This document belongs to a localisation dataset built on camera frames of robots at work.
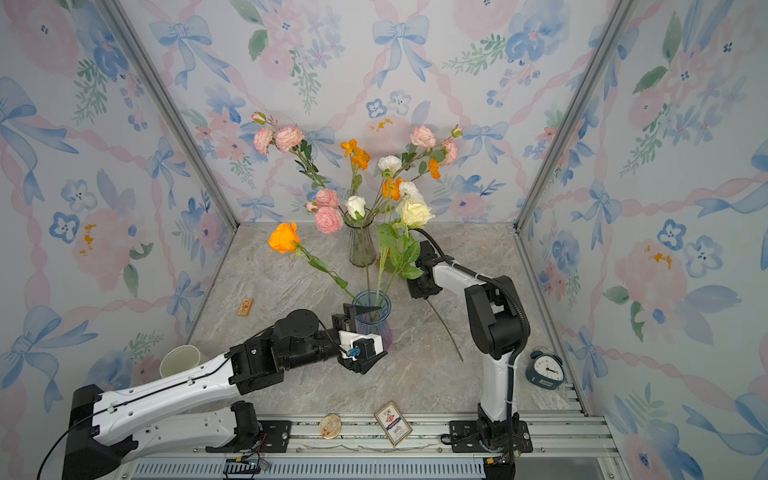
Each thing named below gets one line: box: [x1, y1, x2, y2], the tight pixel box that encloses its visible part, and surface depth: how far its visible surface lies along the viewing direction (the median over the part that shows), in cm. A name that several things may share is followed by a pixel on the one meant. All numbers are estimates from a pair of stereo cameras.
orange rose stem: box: [268, 222, 355, 298], surface depth 64 cm
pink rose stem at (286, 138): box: [251, 112, 330, 189], surface depth 78 cm
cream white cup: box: [160, 344, 201, 378], surface depth 79 cm
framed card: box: [374, 401, 413, 446], surface depth 76 cm
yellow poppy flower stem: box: [340, 138, 371, 196], surface depth 85 cm
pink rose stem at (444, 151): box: [376, 124, 463, 211], surface depth 86 cm
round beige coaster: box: [319, 414, 342, 440], surface depth 78 cm
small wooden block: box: [238, 298, 253, 317], surface depth 98 cm
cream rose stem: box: [376, 223, 424, 305], surface depth 70 cm
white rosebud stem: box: [347, 196, 370, 295], surface depth 70 cm
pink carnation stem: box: [304, 188, 345, 235], surface depth 79 cm
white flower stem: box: [376, 156, 402, 301], surface depth 76 cm
